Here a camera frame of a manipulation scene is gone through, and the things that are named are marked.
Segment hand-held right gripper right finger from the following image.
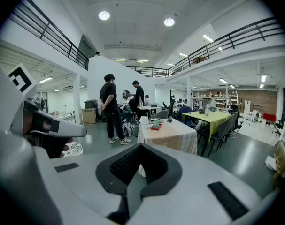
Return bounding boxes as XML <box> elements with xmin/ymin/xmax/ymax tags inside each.
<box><xmin>128</xmin><ymin>143</ymin><xmax>281</xmax><ymax>225</ymax></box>

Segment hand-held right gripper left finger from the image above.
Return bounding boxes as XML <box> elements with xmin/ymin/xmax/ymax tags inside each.
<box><xmin>0</xmin><ymin>131</ymin><xmax>143</xmax><ymax>225</ymax></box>

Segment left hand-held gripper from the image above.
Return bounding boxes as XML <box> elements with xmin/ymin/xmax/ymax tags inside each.
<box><xmin>0</xmin><ymin>57</ymin><xmax>88</xmax><ymax>138</ymax></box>

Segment person's left hand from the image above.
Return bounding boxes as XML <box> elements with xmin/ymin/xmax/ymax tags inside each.
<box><xmin>32</xmin><ymin>135</ymin><xmax>74</xmax><ymax>159</ymax></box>

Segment cardboard box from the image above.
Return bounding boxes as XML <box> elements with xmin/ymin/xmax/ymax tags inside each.
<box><xmin>81</xmin><ymin>108</ymin><xmax>97</xmax><ymax>125</ymax></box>

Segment black box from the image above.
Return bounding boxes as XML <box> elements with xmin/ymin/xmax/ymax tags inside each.
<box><xmin>84</xmin><ymin>99</ymin><xmax>99</xmax><ymax>109</ymax></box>

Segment grey backpack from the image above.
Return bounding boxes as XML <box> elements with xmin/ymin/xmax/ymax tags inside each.
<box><xmin>122</xmin><ymin>121</ymin><xmax>135</xmax><ymax>137</ymax></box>

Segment table with checked tablecloth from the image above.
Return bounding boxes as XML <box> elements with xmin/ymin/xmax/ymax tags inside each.
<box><xmin>137</xmin><ymin>118</ymin><xmax>198</xmax><ymax>156</ymax></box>

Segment grey chair with blue seat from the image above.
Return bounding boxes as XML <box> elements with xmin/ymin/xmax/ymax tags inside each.
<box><xmin>206</xmin><ymin>116</ymin><xmax>234</xmax><ymax>158</ymax></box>

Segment yellow-green table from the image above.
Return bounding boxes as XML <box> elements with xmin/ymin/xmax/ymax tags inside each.
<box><xmin>181</xmin><ymin>110</ymin><xmax>232</xmax><ymax>158</ymax></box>

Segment white desk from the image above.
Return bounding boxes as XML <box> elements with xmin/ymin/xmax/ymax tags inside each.
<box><xmin>136</xmin><ymin>105</ymin><xmax>166</xmax><ymax>117</ymax></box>

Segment dark ceiling air conditioner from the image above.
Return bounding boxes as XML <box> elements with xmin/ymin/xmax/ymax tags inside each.
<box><xmin>77</xmin><ymin>34</ymin><xmax>97</xmax><ymax>63</ymax></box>

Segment white paper sheet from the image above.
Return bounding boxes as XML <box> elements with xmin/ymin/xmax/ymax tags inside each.
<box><xmin>265</xmin><ymin>155</ymin><xmax>278</xmax><ymax>171</ymax></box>

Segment patterned box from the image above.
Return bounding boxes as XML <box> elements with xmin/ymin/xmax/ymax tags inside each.
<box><xmin>199</xmin><ymin>99</ymin><xmax>211</xmax><ymax>117</ymax></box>

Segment black balcony railing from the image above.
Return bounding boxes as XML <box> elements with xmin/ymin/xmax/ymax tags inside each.
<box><xmin>167</xmin><ymin>16</ymin><xmax>285</xmax><ymax>78</ymax></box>
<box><xmin>8</xmin><ymin>0</ymin><xmax>90</xmax><ymax>71</ymax></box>

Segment black office chair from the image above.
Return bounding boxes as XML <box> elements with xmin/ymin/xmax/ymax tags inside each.
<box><xmin>228</xmin><ymin>104</ymin><xmax>244</xmax><ymax>135</ymax></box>
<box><xmin>272</xmin><ymin>111</ymin><xmax>285</xmax><ymax>137</ymax></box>

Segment wooden shelving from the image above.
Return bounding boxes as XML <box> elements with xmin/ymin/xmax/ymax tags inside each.
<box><xmin>193</xmin><ymin>90</ymin><xmax>239</xmax><ymax>113</ymax></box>

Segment round ceiling light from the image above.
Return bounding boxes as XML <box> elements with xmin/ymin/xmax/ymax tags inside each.
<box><xmin>163</xmin><ymin>17</ymin><xmax>176</xmax><ymax>27</ymax></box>
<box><xmin>98</xmin><ymin>10</ymin><xmax>111</xmax><ymax>21</ymax></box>

